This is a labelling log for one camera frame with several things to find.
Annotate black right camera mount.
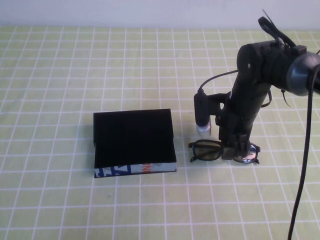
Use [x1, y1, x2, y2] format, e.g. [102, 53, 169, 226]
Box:
[204, 91, 233, 120]

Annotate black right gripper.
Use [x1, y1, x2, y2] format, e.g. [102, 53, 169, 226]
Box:
[216, 98, 266, 160]

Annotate black printed glasses case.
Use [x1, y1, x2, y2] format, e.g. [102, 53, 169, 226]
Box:
[93, 108, 178, 180]

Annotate black right camera cable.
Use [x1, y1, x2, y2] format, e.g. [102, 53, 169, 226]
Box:
[199, 63, 320, 240]

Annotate green checked tablecloth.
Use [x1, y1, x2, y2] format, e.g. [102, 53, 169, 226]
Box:
[0, 24, 320, 240]

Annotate black-framed glasses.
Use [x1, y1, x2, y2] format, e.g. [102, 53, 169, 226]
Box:
[187, 139, 262, 166]

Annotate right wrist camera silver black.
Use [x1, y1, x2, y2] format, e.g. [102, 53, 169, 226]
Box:
[194, 91, 213, 138]

